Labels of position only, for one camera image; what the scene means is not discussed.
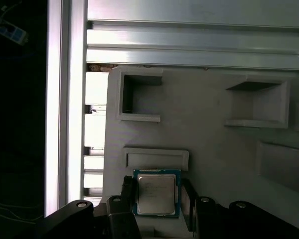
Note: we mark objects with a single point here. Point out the CPU with silver lid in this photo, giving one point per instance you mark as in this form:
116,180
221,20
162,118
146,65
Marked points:
155,194

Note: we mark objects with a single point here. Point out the blue white power strip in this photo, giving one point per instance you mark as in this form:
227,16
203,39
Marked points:
12,33

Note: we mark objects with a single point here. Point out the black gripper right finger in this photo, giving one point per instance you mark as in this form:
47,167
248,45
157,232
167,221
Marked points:
214,221

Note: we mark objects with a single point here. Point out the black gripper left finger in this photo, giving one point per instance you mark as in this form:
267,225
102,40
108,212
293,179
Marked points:
119,219

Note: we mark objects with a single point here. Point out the grey plastic parts rack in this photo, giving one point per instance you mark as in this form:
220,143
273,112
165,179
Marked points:
201,139

